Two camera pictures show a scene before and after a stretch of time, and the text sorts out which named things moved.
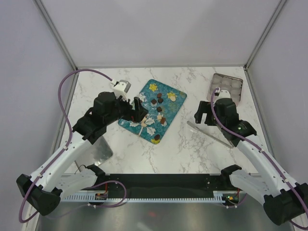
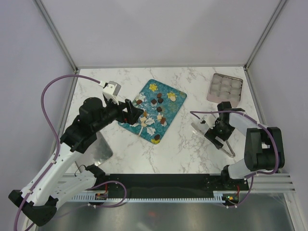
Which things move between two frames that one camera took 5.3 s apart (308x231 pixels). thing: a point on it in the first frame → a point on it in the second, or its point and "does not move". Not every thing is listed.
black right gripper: x=204 y=107 → x=211 y=134
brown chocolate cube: x=162 y=120 does not move
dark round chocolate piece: x=157 y=137 does not move
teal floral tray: x=162 y=102 does not move
